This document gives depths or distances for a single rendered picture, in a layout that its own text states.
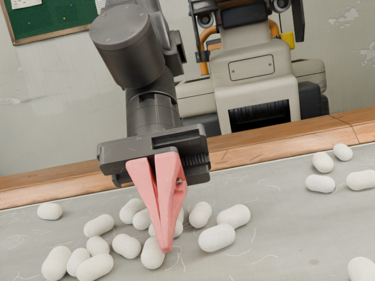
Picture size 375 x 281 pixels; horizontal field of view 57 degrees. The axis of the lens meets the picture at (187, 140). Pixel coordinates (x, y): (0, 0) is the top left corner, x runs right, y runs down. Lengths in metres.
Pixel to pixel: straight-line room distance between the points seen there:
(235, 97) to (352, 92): 1.68
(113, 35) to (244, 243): 0.22
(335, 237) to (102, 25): 0.28
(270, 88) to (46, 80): 1.99
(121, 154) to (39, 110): 2.43
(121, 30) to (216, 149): 0.26
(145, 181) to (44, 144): 2.50
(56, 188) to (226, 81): 0.58
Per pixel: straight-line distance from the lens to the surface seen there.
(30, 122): 2.79
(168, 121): 0.34
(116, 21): 0.34
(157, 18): 0.43
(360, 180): 0.39
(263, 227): 0.34
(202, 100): 1.24
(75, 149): 2.69
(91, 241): 0.35
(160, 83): 0.37
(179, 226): 0.34
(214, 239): 0.31
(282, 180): 0.44
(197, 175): 0.34
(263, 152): 0.51
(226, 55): 0.97
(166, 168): 0.30
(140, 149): 0.31
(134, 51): 0.32
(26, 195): 0.58
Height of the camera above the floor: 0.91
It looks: 14 degrees down
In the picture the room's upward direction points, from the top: 11 degrees counter-clockwise
